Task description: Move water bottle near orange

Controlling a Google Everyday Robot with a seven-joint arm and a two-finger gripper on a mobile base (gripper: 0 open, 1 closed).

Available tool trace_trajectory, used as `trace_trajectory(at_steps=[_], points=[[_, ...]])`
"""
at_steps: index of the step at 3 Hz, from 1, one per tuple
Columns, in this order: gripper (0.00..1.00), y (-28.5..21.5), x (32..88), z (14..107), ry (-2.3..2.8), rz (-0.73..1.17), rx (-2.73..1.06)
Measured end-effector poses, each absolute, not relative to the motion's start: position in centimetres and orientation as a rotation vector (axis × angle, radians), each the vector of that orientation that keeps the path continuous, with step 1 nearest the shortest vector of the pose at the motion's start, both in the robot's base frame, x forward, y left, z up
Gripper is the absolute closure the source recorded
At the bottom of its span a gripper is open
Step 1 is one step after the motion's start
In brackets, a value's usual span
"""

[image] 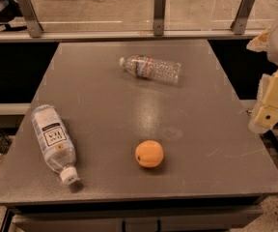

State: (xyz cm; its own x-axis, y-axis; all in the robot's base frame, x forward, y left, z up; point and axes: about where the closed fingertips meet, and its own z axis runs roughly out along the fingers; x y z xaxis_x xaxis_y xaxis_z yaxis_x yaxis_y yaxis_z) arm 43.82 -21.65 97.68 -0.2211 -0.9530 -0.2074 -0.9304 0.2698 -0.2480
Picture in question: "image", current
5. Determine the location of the left metal bracket post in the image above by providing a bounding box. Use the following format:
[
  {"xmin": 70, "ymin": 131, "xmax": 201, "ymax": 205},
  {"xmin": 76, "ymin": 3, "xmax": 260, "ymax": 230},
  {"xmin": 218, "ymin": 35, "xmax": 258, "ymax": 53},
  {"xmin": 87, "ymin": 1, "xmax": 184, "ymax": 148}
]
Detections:
[{"xmin": 16, "ymin": 0, "xmax": 43, "ymax": 38}]

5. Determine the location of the white labelled tea bottle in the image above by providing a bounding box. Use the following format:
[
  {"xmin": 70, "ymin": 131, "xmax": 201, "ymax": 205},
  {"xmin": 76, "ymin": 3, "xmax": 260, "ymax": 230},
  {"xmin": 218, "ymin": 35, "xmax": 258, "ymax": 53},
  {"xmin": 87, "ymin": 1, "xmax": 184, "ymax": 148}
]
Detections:
[{"xmin": 31, "ymin": 104, "xmax": 79, "ymax": 185}]

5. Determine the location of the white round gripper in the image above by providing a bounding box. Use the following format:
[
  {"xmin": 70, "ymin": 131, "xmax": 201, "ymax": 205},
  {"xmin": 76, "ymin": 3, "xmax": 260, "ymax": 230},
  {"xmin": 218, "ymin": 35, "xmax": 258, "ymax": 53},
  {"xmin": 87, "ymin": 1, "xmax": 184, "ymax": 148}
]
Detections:
[{"xmin": 246, "ymin": 17, "xmax": 278, "ymax": 133}]

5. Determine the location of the grey table base cabinet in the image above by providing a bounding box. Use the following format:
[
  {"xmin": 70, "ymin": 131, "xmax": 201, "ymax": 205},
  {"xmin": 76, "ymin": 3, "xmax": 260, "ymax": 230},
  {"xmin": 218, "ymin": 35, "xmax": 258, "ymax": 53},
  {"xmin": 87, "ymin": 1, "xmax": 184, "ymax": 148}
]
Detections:
[{"xmin": 2, "ymin": 197, "xmax": 263, "ymax": 232}]

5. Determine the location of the clear ribbed water bottle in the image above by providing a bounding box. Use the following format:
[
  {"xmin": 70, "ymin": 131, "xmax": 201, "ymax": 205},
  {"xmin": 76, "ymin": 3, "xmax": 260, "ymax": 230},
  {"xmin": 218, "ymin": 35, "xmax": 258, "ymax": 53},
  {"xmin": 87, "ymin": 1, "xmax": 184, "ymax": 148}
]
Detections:
[{"xmin": 119, "ymin": 55, "xmax": 181, "ymax": 84}]

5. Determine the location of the horizontal metal rail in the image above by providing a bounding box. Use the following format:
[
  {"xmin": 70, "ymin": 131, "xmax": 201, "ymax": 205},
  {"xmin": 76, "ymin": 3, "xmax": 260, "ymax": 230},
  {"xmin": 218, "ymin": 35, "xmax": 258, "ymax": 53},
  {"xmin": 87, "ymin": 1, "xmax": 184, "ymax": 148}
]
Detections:
[{"xmin": 0, "ymin": 29, "xmax": 262, "ymax": 43}]

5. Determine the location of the right metal bracket post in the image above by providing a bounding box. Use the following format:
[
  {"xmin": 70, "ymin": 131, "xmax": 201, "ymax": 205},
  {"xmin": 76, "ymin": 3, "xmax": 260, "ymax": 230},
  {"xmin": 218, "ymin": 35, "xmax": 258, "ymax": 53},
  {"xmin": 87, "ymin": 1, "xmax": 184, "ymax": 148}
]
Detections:
[{"xmin": 230, "ymin": 0, "xmax": 256, "ymax": 35}]

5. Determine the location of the orange fruit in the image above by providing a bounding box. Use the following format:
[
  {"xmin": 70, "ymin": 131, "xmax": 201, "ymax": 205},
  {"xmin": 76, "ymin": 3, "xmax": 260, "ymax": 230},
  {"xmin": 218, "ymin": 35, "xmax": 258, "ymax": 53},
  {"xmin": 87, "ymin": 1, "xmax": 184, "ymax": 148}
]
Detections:
[{"xmin": 135, "ymin": 140, "xmax": 164, "ymax": 168}]

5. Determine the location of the metal bracket post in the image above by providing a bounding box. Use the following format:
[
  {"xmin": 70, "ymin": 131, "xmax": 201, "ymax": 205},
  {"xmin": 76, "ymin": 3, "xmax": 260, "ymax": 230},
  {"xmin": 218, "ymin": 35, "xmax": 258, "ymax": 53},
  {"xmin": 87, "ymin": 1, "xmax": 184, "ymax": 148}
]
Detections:
[
  {"xmin": 153, "ymin": 0, "xmax": 166, "ymax": 36},
  {"xmin": 16, "ymin": 0, "xmax": 43, "ymax": 38},
  {"xmin": 230, "ymin": 0, "xmax": 256, "ymax": 35}
]

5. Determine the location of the middle metal bracket post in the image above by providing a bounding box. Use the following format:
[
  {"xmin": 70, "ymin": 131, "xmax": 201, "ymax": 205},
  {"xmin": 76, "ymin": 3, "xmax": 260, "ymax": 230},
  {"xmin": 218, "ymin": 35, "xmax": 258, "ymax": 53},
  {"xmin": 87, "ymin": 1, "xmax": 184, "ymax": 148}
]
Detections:
[{"xmin": 153, "ymin": 0, "xmax": 166, "ymax": 36}]

